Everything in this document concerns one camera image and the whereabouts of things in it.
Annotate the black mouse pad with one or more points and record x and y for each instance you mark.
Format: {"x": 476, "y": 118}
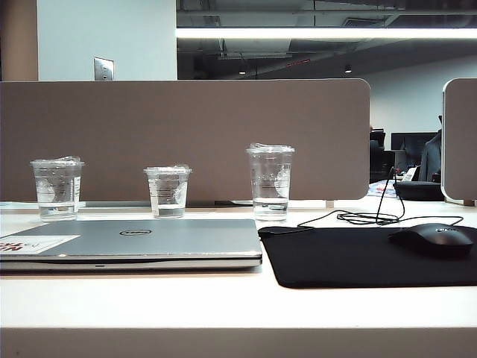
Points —
{"x": 335, "y": 257}

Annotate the clear plastic cup white label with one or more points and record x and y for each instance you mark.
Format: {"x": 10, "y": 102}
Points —
{"x": 56, "y": 186}

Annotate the black ceiling spot lamp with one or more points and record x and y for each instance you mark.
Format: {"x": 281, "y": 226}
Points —
{"x": 348, "y": 68}

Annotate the tall clear plastic cup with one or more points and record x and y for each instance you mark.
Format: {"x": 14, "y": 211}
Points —
{"x": 270, "y": 209}

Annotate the silver Dell laptop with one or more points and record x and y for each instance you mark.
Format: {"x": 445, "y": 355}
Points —
{"x": 167, "y": 242}

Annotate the wide brown desk divider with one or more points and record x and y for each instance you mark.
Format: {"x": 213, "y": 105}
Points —
{"x": 186, "y": 123}

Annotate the flat grey desk plate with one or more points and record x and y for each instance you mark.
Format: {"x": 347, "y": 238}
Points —
{"x": 238, "y": 202}

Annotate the metal wall switch plate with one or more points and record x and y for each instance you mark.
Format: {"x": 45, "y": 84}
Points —
{"x": 103, "y": 69}

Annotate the black round pouch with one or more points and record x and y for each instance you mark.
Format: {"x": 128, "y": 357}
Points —
{"x": 417, "y": 190}

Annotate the long linear ceiling light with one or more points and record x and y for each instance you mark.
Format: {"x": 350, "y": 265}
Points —
{"x": 298, "y": 33}

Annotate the grey jacket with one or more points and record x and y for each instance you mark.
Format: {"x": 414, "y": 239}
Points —
{"x": 430, "y": 160}

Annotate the red LED ceiling sign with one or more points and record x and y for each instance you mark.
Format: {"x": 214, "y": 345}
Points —
{"x": 298, "y": 62}

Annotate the small clear plastic cup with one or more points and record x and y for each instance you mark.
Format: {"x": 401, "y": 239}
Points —
{"x": 167, "y": 210}

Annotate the colourful printed papers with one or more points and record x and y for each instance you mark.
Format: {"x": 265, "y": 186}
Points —
{"x": 380, "y": 190}

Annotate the black computer mouse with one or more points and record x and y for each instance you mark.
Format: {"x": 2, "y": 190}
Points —
{"x": 432, "y": 240}

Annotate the brown divider white edge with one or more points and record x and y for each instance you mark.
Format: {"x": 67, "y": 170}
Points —
{"x": 462, "y": 149}

